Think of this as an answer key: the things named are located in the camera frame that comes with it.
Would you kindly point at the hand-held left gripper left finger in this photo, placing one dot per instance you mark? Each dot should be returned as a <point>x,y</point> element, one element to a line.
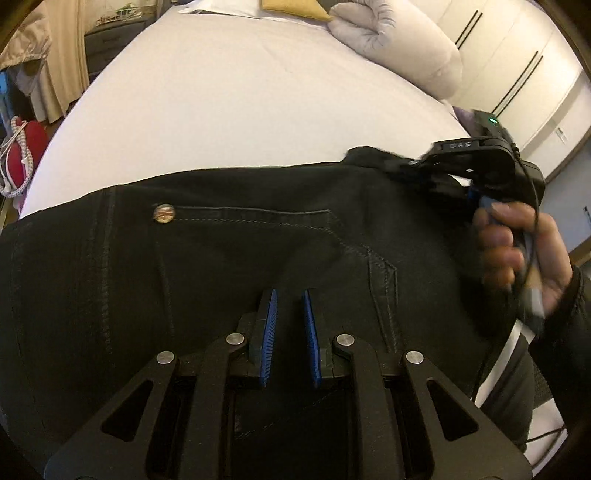
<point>268,339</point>

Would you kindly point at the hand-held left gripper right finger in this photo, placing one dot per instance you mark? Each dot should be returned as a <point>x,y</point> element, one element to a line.
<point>311,339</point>

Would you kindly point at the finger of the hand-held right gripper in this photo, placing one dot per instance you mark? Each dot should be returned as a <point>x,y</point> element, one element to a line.
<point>413,167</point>

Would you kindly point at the black pants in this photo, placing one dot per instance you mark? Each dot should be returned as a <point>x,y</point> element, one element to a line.
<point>231,258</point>

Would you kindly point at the person's right forearm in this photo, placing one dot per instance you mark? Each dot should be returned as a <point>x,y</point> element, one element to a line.
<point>570,318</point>

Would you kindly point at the person's right hand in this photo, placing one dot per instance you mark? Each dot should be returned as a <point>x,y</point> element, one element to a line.
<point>549,249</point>

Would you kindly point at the white wardrobe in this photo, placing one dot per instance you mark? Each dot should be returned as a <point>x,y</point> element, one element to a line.
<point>512,60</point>

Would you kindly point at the rolled white duvet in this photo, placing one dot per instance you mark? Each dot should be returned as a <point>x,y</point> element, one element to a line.
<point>397,41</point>

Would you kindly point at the bed with white sheet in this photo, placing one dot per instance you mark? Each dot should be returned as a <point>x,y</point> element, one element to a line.
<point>240,101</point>

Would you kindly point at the yellow cushion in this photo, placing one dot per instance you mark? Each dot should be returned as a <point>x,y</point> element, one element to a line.
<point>295,7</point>

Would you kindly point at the person's striped black clothing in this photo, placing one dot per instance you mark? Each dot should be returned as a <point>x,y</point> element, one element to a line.
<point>512,383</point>

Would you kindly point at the white pillow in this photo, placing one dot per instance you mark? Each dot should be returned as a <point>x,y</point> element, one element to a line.
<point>221,5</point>

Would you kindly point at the red bag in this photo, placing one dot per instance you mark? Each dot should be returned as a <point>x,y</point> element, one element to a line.
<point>21,157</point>

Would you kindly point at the dark dresser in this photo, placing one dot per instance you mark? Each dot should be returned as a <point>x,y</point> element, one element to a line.
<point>115,41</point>

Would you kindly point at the beige curtain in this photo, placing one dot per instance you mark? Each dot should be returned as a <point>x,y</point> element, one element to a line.
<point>51,69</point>

